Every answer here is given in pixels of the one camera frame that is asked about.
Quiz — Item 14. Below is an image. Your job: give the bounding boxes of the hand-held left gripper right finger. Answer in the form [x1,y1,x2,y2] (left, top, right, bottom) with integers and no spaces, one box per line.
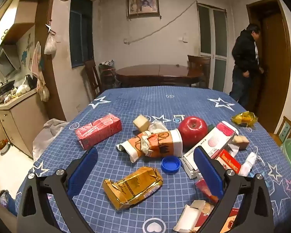
[193,146,274,233]

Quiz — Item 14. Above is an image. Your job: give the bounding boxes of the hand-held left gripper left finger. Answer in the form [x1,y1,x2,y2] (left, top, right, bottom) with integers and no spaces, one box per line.
[17,147,99,233]

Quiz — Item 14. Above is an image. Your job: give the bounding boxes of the red cigarette pack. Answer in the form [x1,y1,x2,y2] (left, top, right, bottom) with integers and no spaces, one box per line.
[215,149,242,175]

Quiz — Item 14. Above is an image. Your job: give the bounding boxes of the white red paper box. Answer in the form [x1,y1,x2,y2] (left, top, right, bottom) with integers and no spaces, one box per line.
[182,121,239,179]

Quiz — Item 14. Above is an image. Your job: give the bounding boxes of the blue bottle cap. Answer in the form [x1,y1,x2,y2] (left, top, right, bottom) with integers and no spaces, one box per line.
[161,156,181,174]

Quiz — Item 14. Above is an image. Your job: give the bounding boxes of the crushed orange white carton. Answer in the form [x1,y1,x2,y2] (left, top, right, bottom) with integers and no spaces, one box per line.
[116,129,184,163]

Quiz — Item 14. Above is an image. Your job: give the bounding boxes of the small red wrapper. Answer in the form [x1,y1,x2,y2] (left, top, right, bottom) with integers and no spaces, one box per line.
[195,178,219,203]

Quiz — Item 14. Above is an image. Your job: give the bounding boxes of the white face mask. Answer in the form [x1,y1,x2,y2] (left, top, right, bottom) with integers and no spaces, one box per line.
[239,147,265,177]

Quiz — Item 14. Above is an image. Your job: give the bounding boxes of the red apple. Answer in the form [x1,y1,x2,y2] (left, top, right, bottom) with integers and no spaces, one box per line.
[178,116,208,147]

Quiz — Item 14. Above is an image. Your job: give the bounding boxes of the small bread piece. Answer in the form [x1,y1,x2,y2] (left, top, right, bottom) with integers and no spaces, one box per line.
[232,135,249,150]

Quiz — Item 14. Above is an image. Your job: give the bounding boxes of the pink milk carton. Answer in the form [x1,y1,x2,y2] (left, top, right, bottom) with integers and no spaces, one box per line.
[75,114,123,150]

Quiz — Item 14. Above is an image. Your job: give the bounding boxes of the open white red box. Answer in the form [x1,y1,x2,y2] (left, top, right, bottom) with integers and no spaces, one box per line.
[173,200,246,233]

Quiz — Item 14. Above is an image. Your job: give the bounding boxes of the gold foil wrapper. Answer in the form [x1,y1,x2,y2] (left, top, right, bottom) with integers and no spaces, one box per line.
[103,167,164,211]

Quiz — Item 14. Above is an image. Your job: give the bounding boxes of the large white sack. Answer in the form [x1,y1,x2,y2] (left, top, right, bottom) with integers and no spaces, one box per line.
[32,118,70,162]

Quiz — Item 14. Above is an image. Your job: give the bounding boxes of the yellow plastic wrapper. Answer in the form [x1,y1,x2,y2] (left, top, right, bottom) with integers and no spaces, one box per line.
[231,111,258,128]

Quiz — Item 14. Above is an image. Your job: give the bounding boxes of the crumpled white tissue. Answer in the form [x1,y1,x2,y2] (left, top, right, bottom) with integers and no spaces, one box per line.
[148,120,168,133]

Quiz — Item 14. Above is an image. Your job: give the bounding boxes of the beige foam block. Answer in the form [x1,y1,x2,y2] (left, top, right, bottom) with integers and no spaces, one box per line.
[133,114,151,133]

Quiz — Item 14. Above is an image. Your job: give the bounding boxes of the small light wooden chair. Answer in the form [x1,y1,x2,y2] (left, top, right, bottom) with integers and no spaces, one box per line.
[269,116,291,147]

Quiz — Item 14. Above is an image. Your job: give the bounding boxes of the small pot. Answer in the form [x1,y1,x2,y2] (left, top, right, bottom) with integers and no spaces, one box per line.
[0,138,10,154]

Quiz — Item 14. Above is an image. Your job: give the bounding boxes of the beige kitchen counter cabinet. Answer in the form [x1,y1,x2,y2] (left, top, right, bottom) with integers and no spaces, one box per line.
[0,89,52,161]

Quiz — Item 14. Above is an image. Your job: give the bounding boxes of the blue star-print tablecloth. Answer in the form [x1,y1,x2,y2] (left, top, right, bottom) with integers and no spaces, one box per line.
[16,85,291,233]

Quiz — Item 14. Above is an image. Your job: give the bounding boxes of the dark wooden chair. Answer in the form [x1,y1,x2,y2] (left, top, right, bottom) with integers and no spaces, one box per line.
[187,55,211,89]
[84,59,102,100]

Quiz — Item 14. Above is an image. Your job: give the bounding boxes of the round wooden table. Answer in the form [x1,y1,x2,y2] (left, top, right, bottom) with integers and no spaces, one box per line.
[115,64,204,88]

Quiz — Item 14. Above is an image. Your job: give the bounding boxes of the black wok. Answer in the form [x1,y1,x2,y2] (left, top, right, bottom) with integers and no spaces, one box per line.
[0,79,16,96]

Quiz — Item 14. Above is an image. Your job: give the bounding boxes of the pink hanging towel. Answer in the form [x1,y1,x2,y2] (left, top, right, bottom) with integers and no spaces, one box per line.
[31,41,46,93]

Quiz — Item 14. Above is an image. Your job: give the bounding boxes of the brown interior door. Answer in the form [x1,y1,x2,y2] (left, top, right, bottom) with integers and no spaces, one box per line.
[246,0,291,133]

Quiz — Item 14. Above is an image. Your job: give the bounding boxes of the glass double door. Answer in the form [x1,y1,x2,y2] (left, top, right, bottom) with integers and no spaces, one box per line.
[197,2,228,91]

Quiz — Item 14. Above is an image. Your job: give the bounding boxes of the hanging white plastic bag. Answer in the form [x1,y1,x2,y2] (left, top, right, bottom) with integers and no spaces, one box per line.
[44,24,58,55]

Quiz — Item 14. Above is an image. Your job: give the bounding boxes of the range hood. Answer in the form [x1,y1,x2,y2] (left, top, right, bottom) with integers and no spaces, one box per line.
[0,45,21,78]

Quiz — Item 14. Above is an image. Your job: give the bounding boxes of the dark window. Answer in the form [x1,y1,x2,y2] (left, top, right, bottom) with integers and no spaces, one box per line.
[69,0,94,69]

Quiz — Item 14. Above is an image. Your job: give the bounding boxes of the bag with red strap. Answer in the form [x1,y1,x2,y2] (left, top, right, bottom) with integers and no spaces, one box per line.
[98,59,117,92]

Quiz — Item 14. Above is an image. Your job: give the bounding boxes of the wall cable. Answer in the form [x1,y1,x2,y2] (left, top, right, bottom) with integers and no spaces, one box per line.
[123,1,198,45]

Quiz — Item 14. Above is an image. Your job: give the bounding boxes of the beige wall cabinet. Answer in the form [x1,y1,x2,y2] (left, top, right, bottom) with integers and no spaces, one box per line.
[2,0,37,45]

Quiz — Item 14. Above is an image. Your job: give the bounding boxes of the framed wall picture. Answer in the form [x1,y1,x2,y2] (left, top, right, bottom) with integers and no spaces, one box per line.
[126,0,159,18]

